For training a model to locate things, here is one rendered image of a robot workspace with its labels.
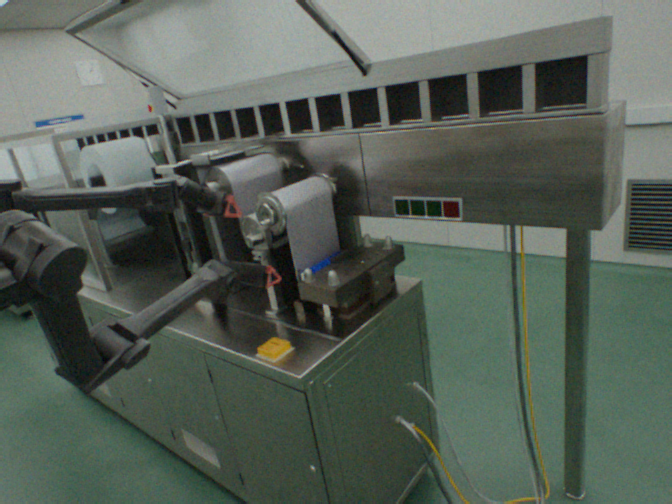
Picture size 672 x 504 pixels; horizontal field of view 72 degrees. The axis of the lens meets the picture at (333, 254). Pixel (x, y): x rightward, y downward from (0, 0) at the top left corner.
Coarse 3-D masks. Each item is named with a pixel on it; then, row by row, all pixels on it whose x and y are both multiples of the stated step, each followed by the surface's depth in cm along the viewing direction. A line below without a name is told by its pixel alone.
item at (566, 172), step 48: (288, 144) 182; (336, 144) 167; (384, 144) 154; (432, 144) 143; (480, 144) 134; (528, 144) 125; (576, 144) 118; (336, 192) 176; (384, 192) 161; (432, 192) 149; (480, 192) 139; (528, 192) 130; (576, 192) 122
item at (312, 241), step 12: (324, 216) 164; (300, 228) 155; (312, 228) 160; (324, 228) 165; (336, 228) 170; (300, 240) 156; (312, 240) 161; (324, 240) 165; (336, 240) 170; (300, 252) 157; (312, 252) 161; (324, 252) 166; (336, 252) 171; (300, 264) 157; (312, 264) 162; (300, 276) 158
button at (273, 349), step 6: (270, 342) 140; (276, 342) 139; (282, 342) 138; (288, 342) 138; (258, 348) 138; (264, 348) 137; (270, 348) 136; (276, 348) 136; (282, 348) 136; (288, 348) 138; (264, 354) 136; (270, 354) 134; (276, 354) 134
